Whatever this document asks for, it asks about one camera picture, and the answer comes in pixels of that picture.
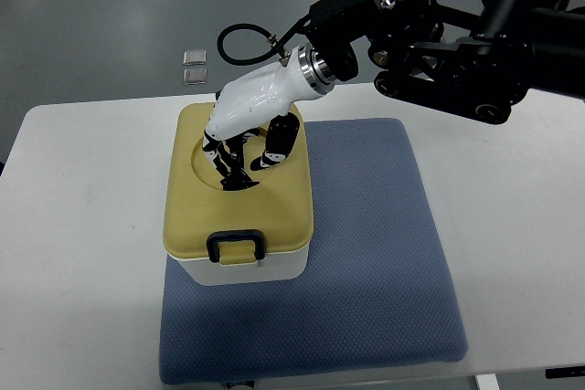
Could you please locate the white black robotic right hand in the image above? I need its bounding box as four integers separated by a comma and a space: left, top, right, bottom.
202, 44, 336, 191

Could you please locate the yellow storage box lid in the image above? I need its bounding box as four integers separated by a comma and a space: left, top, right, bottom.
163, 102, 314, 265

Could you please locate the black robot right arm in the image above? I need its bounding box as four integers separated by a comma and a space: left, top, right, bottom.
211, 0, 584, 132

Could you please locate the white storage box base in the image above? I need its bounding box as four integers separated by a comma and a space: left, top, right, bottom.
175, 240, 310, 286

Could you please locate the upper metal floor plate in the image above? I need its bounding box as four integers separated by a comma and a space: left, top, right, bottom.
183, 49, 207, 66

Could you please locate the blue quilted mat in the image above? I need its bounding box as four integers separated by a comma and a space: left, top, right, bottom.
159, 119, 468, 385

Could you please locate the dark label at mat front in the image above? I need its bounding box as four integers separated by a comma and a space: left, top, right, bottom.
227, 381, 255, 390

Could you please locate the white table leg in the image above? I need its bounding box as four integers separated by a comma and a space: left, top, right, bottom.
474, 374, 500, 390

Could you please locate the black label under table edge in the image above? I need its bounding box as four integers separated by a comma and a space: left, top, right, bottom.
545, 365, 585, 380

